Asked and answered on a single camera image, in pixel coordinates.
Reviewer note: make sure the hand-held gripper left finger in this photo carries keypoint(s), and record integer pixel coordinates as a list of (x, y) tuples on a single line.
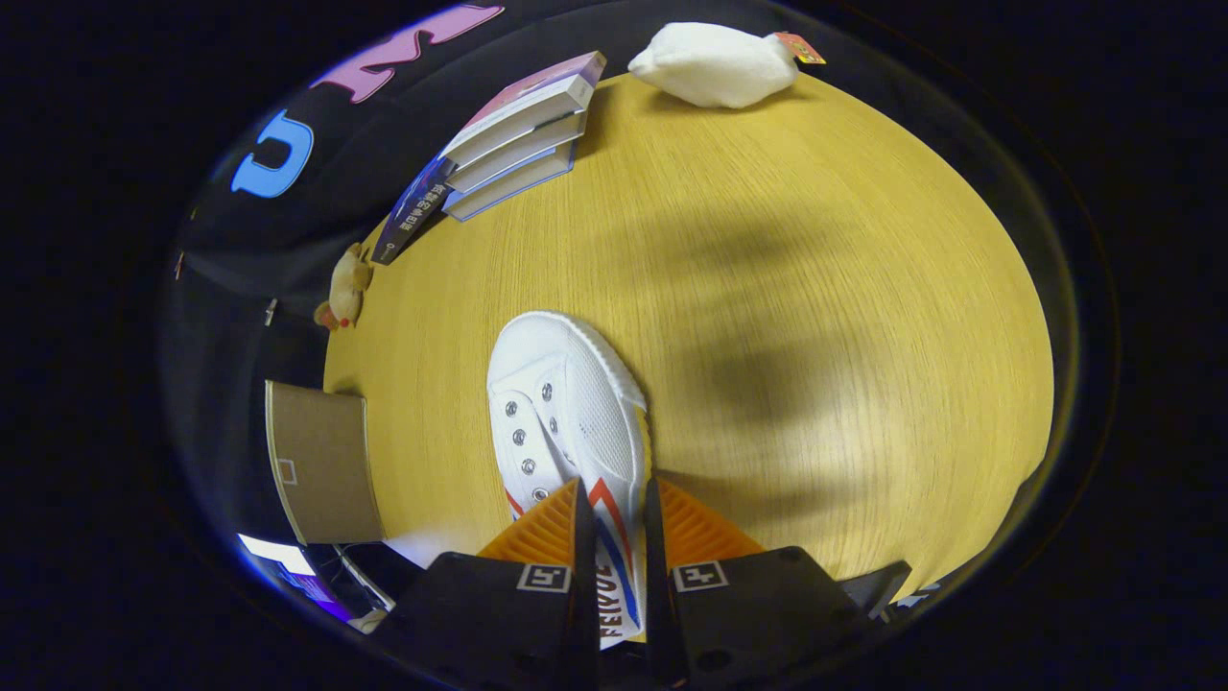
[(585, 624)]

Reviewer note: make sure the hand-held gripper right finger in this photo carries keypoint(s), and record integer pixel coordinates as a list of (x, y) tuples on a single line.
[(657, 624)]

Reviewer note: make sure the white canvas shoe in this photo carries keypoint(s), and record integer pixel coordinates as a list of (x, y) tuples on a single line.
[(576, 403)]

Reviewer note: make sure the beige fabric storage box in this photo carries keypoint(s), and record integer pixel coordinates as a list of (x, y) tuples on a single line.
[(326, 461)]

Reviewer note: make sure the lit computer monitor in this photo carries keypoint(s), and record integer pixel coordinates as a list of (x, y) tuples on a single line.
[(288, 566)]

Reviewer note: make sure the brown plush dog toy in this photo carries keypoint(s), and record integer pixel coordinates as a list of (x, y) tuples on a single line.
[(345, 288)]

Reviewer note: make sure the light blue cover book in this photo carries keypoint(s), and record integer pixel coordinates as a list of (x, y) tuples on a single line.
[(513, 187)]

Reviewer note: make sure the dark blue book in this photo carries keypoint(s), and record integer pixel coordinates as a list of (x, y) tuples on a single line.
[(413, 216)]

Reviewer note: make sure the silver cloth clip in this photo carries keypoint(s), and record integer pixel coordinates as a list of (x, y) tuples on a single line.
[(271, 312)]

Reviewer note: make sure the grey cover book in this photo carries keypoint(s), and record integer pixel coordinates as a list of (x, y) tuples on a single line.
[(523, 154)]

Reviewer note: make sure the pink cover book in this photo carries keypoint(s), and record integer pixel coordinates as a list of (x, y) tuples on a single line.
[(528, 106)]

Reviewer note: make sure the white plush toy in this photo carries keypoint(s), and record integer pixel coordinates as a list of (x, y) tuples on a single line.
[(715, 62)]

